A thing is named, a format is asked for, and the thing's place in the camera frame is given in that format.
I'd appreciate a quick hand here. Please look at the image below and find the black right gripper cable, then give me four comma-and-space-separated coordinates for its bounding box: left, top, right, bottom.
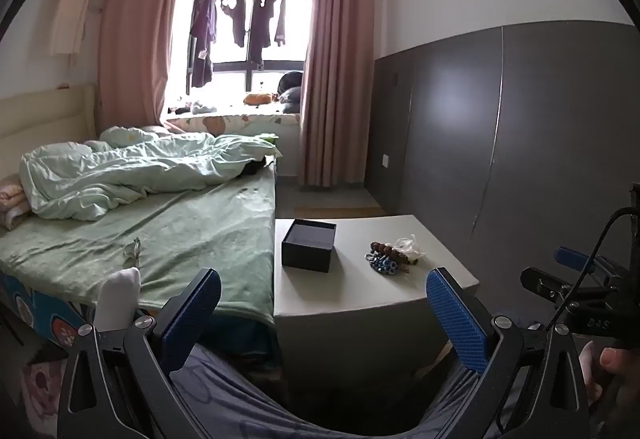
547, 206, 640, 335

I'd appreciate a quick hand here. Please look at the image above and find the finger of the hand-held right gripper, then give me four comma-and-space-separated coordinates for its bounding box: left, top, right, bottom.
554, 246, 621, 280
520, 267, 608, 315

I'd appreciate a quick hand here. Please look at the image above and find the small silver trinket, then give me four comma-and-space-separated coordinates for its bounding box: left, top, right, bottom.
122, 239, 144, 268

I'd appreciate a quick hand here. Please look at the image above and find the pink pillow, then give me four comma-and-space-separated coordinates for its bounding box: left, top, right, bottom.
0, 174, 32, 232

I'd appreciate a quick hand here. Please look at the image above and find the beige padded headboard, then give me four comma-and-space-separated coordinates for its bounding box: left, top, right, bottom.
0, 84, 98, 152

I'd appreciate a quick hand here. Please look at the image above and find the window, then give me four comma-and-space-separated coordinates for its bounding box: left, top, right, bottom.
186, 0, 316, 102

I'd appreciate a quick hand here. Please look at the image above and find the dark hanging garment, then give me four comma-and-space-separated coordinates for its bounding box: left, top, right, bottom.
230, 0, 251, 48

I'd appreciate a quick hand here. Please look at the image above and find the printed window seat cushion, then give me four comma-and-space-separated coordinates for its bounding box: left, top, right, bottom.
165, 112, 302, 141

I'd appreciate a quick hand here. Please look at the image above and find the bed with green sheet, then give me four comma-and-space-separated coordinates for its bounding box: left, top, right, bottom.
0, 134, 278, 355

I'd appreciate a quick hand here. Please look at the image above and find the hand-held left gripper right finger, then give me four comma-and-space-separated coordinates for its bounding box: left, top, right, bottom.
426, 267, 591, 439

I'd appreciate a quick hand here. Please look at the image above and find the dark hanging shirt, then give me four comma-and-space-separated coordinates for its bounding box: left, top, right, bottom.
248, 0, 279, 70

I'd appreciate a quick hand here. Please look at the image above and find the person's right hand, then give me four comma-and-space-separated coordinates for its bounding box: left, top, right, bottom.
580, 341, 640, 407

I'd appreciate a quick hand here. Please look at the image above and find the white leather table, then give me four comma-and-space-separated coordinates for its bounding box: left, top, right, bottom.
273, 214, 480, 380

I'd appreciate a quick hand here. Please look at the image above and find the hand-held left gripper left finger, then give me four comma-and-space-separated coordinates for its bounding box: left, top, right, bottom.
56, 267, 222, 439

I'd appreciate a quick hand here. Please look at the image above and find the black jewelry box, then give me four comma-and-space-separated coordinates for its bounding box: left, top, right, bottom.
281, 218, 337, 274

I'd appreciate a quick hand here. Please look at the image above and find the pink curtain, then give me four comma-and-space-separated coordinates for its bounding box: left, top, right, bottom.
298, 0, 396, 187
97, 0, 190, 130

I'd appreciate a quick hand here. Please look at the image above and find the clear plastic bag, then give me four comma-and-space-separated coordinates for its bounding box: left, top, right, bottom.
392, 234, 427, 265

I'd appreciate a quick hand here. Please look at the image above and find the person's left foot white sock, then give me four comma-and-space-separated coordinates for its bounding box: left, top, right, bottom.
94, 267, 142, 331

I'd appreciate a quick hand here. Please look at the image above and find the light green duvet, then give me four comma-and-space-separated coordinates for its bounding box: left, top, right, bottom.
20, 125, 283, 222

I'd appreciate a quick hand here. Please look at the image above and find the purple hanging shirt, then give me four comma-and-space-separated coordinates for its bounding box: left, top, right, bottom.
188, 0, 219, 89

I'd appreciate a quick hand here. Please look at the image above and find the blue bead bracelet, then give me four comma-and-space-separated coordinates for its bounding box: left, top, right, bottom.
365, 253, 401, 275

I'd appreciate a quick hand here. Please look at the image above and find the beige hanging towel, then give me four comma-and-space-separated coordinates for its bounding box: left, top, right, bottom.
50, 0, 96, 56

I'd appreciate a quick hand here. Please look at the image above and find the black bag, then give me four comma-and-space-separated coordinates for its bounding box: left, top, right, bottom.
276, 72, 305, 115

